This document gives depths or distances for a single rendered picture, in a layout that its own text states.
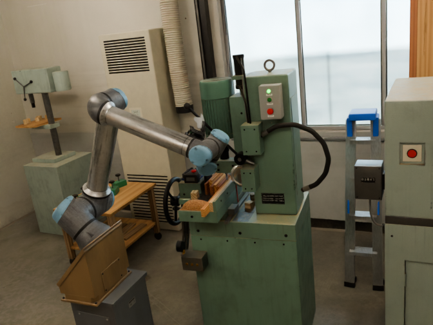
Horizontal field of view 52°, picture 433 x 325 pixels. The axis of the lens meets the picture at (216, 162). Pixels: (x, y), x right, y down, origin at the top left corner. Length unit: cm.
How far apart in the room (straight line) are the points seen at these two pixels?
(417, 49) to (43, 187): 338
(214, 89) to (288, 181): 60
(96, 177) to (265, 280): 103
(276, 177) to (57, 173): 254
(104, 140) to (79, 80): 247
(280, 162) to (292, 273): 58
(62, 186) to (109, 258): 211
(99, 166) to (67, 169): 208
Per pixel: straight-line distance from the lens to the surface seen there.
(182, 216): 230
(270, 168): 227
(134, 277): 249
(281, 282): 243
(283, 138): 221
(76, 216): 236
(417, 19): 334
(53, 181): 442
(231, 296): 257
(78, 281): 233
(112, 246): 237
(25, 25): 509
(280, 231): 228
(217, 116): 231
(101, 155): 232
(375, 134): 291
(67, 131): 499
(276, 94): 211
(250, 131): 215
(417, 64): 335
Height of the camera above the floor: 178
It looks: 17 degrees down
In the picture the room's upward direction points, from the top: 7 degrees counter-clockwise
